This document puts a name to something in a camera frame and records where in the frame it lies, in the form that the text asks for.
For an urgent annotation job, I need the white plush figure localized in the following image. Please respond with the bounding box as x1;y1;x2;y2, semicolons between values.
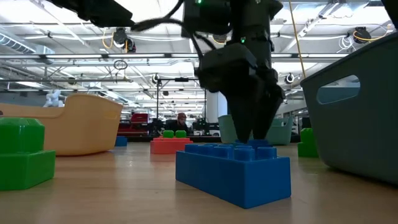
43;89;67;108

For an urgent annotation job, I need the white pillar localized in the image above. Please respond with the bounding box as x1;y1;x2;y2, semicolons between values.
206;91;229;124

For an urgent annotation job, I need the grey ventilation duct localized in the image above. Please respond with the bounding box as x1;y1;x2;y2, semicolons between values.
0;30;55;56

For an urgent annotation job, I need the person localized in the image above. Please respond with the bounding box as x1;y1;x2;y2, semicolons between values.
169;111;191;134

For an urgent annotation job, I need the green two-stud building block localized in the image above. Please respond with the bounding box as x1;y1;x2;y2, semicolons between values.
0;117;57;192
162;129;188;139
297;128;320;158

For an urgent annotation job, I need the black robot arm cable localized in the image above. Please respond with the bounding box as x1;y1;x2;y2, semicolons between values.
130;17;218;60

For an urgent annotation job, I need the teal plastic bin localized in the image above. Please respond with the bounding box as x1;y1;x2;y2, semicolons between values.
217;114;295;146

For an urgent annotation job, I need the thick yellow hanging cord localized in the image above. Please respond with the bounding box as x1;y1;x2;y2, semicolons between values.
288;0;308;78

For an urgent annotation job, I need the grey-blue plastic bin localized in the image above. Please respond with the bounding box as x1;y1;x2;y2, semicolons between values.
300;32;398;186

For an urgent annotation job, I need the white cable coil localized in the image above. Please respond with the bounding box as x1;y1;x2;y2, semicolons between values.
337;35;356;53

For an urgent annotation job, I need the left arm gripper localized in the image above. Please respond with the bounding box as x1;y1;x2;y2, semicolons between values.
46;0;135;27

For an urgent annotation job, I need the long ceiling light strip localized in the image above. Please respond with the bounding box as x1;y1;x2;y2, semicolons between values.
45;53;349;60

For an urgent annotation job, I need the blue building block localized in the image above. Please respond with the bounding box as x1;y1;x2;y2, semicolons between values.
175;143;292;210
234;139;273;149
114;135;129;147

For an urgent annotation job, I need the orange building block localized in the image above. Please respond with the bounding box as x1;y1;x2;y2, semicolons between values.
150;136;194;155

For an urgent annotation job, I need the red tool cabinet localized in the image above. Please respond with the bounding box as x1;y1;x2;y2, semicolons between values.
118;113;149;137

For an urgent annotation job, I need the coiled black cable ring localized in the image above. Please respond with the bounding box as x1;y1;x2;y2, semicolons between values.
113;59;129;71

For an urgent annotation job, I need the yellow plastic bin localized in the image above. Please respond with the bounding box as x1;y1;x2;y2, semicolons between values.
0;93;124;157

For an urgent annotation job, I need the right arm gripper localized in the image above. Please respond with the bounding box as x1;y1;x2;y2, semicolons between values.
195;42;286;142

